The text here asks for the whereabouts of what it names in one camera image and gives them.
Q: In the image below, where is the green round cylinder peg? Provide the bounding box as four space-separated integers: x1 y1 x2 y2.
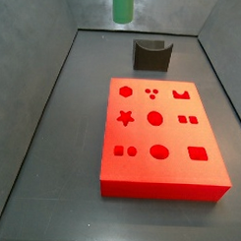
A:
112 0 134 25

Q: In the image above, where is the red shape-sorting block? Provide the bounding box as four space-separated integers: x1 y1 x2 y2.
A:
99 78 231 202

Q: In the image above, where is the black curved cradle stand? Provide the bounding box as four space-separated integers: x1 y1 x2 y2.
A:
133 39 173 72

